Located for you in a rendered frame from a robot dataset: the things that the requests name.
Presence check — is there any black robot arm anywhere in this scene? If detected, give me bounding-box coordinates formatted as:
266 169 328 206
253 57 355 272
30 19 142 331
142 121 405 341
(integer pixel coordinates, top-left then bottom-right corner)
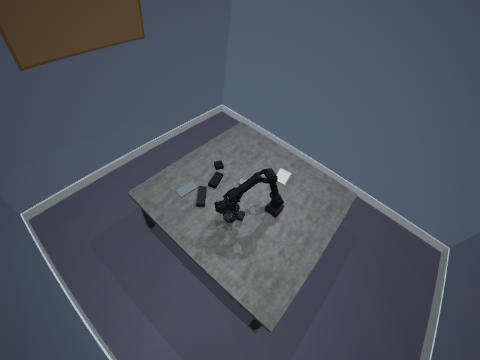
215 168 285 222

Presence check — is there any white flat panel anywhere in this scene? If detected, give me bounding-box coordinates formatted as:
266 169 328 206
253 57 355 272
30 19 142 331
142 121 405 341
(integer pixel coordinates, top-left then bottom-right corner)
277 168 292 185

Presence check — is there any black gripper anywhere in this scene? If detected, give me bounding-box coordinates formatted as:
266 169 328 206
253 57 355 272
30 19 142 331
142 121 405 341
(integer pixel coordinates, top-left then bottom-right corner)
215 207 245 221

